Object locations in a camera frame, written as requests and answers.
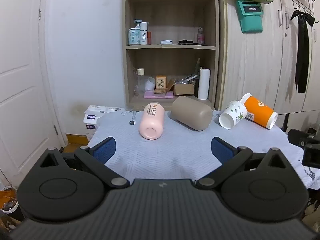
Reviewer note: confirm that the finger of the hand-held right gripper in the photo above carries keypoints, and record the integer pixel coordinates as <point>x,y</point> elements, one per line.
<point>317,156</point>
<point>298,137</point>

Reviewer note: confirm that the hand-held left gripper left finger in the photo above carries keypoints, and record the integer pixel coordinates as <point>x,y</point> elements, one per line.
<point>106,150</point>

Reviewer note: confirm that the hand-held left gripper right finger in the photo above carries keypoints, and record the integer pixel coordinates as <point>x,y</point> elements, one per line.
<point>221,150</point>

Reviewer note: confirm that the white plant print cup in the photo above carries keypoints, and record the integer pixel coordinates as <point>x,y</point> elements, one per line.
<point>235,112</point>

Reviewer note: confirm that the orange paper cup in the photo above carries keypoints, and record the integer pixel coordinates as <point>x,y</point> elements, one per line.
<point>260,111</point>

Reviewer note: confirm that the beige cup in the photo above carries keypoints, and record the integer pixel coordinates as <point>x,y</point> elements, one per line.
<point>192,112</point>

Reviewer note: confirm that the white paper cup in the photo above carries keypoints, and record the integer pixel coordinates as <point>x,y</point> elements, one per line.
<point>150,83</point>

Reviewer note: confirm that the white tissue pack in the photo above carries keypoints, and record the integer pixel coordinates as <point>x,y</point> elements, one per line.
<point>91,120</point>
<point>115,109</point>

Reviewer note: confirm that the light blue quilted cloth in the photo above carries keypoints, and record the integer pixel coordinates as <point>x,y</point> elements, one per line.
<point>175,150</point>

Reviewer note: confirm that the white paper roll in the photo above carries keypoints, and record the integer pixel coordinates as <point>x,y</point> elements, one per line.
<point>204,83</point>

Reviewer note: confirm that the flat pink box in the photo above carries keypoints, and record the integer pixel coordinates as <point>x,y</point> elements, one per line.
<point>150,95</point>

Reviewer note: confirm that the open cardboard box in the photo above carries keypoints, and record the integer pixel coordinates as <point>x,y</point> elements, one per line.
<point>183,89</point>

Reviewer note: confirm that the clear bottle beige cap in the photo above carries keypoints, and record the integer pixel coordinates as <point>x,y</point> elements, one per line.
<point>140,80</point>

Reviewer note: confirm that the black ribbon bow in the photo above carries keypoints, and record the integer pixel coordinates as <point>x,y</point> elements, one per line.
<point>302,55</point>

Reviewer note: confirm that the wooden wardrobe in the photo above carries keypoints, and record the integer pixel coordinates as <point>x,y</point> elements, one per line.
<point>250,67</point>

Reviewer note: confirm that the floral wooden box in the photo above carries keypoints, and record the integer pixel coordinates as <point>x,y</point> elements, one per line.
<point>161,83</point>

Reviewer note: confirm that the white door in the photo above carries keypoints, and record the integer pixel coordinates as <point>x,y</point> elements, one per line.
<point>22,80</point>

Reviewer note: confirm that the flat black case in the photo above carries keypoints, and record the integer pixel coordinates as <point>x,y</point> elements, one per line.
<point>187,42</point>

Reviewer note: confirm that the small pink bottle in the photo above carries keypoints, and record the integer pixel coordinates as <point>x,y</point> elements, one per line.
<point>200,37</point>

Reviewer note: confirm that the wooden shelf unit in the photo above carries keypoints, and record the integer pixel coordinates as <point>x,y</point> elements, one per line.
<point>171,46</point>

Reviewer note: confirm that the white teal label bottle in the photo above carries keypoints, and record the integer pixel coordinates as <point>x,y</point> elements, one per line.
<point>134,37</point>

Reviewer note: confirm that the small orange bottle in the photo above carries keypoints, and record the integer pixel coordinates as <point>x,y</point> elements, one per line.
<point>149,37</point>

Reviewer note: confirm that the round white tin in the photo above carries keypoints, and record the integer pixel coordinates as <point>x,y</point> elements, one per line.
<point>166,42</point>

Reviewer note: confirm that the tall white bottle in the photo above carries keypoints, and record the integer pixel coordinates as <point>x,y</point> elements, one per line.
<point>143,33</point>

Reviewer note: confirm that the teal box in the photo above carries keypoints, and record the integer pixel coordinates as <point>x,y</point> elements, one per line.
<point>250,17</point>

